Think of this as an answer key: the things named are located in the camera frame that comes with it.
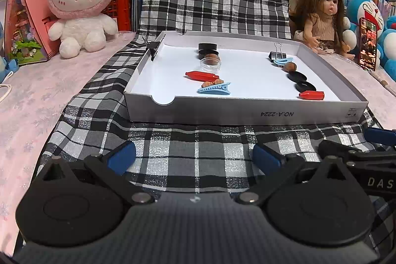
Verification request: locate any white cable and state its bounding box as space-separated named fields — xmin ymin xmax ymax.
xmin=0 ymin=83 xmax=11 ymax=104

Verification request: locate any black binder clip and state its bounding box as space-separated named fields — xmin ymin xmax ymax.
xmin=269 ymin=42 xmax=287 ymax=62
xmin=143 ymin=34 xmax=168 ymax=61

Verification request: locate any clear small plastic cup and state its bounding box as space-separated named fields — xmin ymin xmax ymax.
xmin=199 ymin=57 xmax=223 ymax=71

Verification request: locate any white cardboard box lid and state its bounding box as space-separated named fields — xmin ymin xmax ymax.
xmin=124 ymin=30 xmax=369 ymax=125

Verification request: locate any blue mouse plush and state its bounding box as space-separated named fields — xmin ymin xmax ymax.
xmin=379 ymin=15 xmax=396 ymax=80

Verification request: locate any red plastic tube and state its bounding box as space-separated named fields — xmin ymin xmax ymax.
xmin=299 ymin=91 xmax=325 ymax=100
xmin=185 ymin=71 xmax=220 ymax=82

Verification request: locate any blue hair clip with bears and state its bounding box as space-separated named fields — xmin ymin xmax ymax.
xmin=197 ymin=78 xmax=232 ymax=95

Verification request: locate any white patterned pen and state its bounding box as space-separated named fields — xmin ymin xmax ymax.
xmin=370 ymin=69 xmax=396 ymax=96

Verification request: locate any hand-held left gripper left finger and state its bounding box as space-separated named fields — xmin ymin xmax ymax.
xmin=40 ymin=141 xmax=155 ymax=207

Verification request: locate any blue cat plush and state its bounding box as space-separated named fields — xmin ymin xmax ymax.
xmin=340 ymin=0 xmax=387 ymax=67

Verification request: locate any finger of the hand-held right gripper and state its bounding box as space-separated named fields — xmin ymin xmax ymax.
xmin=363 ymin=127 xmax=396 ymax=147
xmin=319 ymin=139 xmax=396 ymax=165

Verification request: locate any plain blue hair clip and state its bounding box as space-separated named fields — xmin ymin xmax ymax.
xmin=272 ymin=57 xmax=294 ymax=67

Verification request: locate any brown haired baby doll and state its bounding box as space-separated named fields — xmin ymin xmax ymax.
xmin=294 ymin=0 xmax=356 ymax=60

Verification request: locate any pink toy dollhouse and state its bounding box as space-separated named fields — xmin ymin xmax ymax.
xmin=4 ymin=0 xmax=61 ymax=67

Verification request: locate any small blue plush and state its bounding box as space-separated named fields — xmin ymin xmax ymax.
xmin=0 ymin=57 xmax=19 ymax=82

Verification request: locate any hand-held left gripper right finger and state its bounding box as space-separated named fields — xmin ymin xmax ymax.
xmin=236 ymin=144 xmax=357 ymax=207

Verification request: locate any red plastic crate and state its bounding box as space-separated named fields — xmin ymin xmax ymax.
xmin=103 ymin=0 xmax=133 ymax=32

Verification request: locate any smartphone with lit screen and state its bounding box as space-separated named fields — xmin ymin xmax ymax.
xmin=358 ymin=17 xmax=379 ymax=71

